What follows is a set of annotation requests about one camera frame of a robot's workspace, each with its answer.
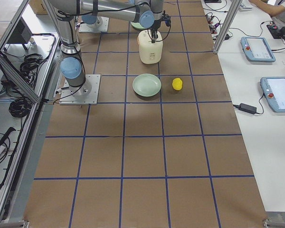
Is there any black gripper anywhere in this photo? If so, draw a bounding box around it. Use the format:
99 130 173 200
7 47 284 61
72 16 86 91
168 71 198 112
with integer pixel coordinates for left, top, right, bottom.
148 10 163 43

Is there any cream rice cooker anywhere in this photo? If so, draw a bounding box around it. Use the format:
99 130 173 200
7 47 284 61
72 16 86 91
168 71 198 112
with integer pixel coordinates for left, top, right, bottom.
137 30 163 64

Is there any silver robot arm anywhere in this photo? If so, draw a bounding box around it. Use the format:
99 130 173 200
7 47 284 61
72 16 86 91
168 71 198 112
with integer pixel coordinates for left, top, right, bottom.
49 0 169 101

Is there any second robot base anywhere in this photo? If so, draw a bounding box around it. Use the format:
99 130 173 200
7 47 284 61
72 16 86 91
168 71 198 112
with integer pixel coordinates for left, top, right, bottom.
82 14 103 30

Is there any green plate near cooker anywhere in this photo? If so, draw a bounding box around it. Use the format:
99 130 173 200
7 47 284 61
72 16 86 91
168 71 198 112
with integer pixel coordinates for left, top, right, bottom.
131 22 147 30

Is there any yellow toy fruit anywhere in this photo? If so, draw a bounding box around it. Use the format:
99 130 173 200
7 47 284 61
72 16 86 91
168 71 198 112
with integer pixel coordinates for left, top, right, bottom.
172 77 183 91

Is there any teach pendant far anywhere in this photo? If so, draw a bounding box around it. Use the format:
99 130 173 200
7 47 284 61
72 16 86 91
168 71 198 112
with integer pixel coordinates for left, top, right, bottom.
240 37 276 63

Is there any teach pendant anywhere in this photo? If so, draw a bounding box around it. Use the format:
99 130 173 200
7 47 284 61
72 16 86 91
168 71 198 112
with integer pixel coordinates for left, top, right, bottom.
260 76 285 113
240 37 276 63

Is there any brown paper mat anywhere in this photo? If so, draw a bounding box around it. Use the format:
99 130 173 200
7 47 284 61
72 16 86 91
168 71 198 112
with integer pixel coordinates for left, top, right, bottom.
24 0 266 228

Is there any black power adapter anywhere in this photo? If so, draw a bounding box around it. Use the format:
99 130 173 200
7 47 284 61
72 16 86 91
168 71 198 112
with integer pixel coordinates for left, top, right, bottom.
238 103 257 114

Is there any teach pendant near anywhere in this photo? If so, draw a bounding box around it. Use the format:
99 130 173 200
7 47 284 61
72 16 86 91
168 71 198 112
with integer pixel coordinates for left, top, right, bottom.
260 76 285 113

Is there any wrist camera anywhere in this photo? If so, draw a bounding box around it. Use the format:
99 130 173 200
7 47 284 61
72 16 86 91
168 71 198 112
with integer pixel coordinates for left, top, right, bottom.
161 12 171 27

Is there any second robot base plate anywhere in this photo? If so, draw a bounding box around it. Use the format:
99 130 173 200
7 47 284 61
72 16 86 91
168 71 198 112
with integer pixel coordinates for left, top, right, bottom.
79 15 109 33

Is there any aluminium frame post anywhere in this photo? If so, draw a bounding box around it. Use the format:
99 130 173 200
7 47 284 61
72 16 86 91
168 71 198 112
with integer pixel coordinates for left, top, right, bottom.
213 0 241 54

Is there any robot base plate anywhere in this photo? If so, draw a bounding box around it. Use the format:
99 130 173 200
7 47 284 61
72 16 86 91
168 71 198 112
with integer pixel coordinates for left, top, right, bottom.
59 74 101 105

